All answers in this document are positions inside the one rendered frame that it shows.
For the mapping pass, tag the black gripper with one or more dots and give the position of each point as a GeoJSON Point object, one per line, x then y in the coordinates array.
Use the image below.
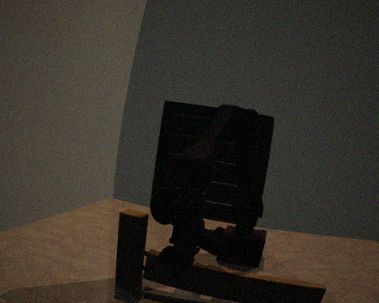
{"type": "Point", "coordinates": [180, 256]}

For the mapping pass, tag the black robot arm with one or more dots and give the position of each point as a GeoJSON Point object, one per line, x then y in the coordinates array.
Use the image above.
{"type": "Point", "coordinates": [197, 164]}

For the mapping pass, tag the brown wooden plank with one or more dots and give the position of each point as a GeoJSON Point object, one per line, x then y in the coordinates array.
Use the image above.
{"type": "Point", "coordinates": [231, 285]}

